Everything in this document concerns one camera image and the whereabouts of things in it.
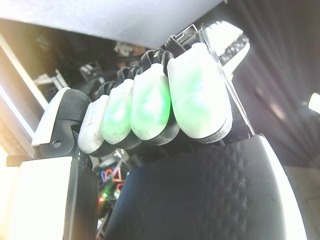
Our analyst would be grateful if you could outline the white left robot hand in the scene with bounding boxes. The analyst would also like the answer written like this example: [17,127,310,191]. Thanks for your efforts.
[7,24,308,240]

